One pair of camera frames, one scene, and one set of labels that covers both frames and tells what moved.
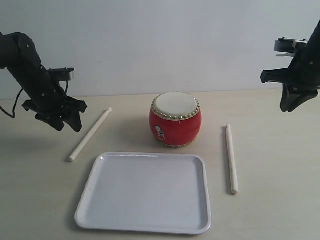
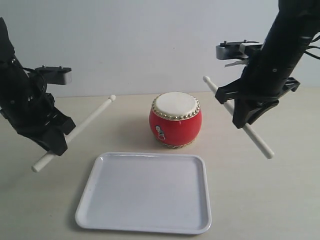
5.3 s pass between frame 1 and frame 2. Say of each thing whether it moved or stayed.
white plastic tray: stayed
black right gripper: moved
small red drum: stayed
